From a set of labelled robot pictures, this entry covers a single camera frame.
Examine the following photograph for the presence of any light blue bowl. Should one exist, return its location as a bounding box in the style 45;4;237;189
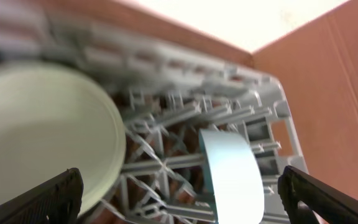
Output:
199;129;264;223

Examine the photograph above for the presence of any mint green bowl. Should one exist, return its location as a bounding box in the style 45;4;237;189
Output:
0;62;126;214

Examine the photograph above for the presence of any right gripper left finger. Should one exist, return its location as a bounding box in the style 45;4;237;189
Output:
0;168;84;224

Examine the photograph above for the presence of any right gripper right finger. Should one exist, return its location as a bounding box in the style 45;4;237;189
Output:
278;166;358;224

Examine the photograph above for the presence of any grey dishwasher rack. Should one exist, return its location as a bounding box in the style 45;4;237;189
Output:
0;1;307;223

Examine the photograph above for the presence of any brown cardboard box wall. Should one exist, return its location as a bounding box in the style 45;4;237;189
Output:
47;0;358;199

